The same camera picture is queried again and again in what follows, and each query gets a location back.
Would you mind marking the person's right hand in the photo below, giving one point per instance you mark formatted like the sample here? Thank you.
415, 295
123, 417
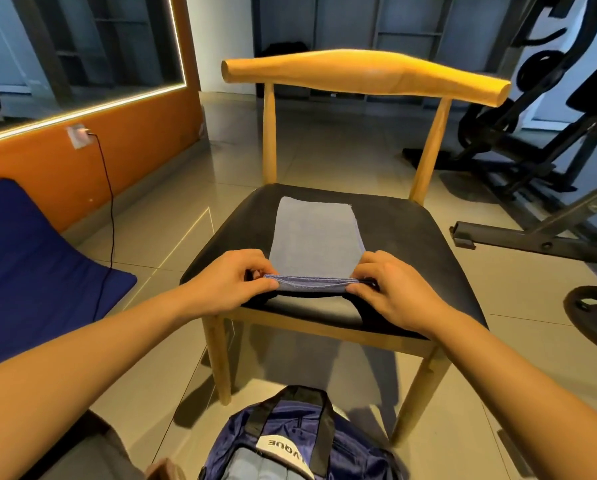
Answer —
398, 292

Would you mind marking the person's left hand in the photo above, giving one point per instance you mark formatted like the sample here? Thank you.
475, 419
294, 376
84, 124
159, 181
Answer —
223, 283

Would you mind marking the single blue-grey towel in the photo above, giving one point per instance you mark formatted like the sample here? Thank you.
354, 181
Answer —
316, 240

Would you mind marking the navy blue bag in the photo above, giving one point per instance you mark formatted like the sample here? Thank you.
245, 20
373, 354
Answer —
348, 445

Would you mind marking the person's right forearm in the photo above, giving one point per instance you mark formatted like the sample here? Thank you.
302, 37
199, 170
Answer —
528, 395

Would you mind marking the person's left forearm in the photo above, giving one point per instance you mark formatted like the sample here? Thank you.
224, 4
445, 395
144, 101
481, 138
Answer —
68, 385

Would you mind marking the person's left leg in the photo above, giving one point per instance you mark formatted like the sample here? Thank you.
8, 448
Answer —
88, 450

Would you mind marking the wooden chair with black seat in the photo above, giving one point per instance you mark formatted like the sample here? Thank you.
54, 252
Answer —
418, 235

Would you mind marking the black and grey gym machine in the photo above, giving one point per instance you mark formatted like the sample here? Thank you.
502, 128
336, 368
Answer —
538, 185

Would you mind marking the dark blue mat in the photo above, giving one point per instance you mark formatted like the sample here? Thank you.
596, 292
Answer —
33, 275

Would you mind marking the loose black weight plate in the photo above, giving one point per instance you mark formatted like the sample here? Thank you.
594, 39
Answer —
596, 320

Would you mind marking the grey shelf unit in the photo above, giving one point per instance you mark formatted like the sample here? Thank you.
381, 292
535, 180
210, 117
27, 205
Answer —
378, 20

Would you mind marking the white wall socket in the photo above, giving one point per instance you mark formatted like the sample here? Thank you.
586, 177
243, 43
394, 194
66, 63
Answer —
78, 136

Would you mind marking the wall mirror with light strip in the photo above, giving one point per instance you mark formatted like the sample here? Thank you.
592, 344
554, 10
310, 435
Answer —
78, 45

